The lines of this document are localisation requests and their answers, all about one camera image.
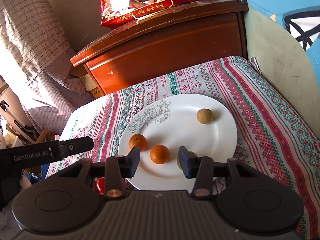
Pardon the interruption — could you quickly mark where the red-brown wooden cabinet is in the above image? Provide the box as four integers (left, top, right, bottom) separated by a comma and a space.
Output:
71, 0, 248, 95

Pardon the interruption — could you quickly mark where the checkered beige curtain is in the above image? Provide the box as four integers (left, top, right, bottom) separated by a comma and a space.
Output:
1, 0, 93, 134

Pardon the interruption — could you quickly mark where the brown kiwi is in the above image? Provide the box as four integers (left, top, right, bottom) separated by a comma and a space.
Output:
196, 108, 214, 124

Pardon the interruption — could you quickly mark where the green fruit back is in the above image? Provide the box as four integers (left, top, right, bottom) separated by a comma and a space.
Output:
176, 151, 198, 171

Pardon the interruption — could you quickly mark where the small tangerine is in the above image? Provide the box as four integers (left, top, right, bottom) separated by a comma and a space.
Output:
129, 134, 148, 151

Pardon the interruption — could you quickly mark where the beige sofa cushion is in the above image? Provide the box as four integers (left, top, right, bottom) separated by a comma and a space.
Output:
244, 8, 319, 135

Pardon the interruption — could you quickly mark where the red tomato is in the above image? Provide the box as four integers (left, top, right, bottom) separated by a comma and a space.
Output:
95, 177, 105, 195

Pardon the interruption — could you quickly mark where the orange tangerine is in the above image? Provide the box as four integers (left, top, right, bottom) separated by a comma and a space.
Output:
149, 145, 170, 165

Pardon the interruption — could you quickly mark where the patterned striped tablecloth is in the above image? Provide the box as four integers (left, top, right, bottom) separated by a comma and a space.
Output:
47, 56, 319, 239

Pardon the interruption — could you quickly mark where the blue printed blanket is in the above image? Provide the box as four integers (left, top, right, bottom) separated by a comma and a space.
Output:
247, 0, 319, 82

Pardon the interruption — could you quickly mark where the white floral plate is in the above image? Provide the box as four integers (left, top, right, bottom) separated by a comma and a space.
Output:
118, 94, 238, 192

